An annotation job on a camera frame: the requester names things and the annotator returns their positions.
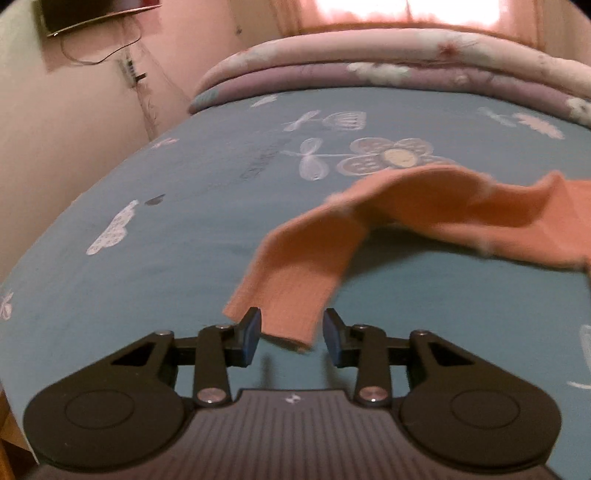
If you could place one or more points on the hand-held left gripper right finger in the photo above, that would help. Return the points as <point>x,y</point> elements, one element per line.
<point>331,339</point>

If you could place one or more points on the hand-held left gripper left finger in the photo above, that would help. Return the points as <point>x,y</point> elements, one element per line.
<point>249,337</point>

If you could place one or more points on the pink checked curtain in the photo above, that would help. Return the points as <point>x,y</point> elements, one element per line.
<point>309,9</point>

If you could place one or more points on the orange striped knit sweater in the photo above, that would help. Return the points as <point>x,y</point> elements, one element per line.
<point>304,267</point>

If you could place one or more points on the white power strip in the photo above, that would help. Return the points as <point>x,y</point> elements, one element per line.
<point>129,69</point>

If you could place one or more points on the folded pink purple floral quilt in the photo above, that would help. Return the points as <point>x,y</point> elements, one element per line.
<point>369,50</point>

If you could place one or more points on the black television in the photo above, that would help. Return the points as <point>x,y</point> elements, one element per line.
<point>78,11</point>

